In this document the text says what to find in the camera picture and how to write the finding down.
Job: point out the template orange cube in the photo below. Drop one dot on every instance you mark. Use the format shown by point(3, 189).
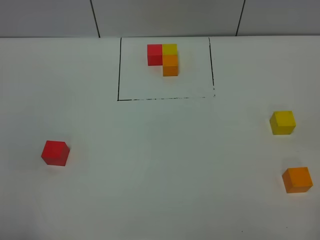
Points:
point(170, 65)

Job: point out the template red cube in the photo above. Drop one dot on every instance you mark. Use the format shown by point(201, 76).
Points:
point(155, 54)

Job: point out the template yellow cube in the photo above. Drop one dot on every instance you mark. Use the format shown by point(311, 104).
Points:
point(169, 49)

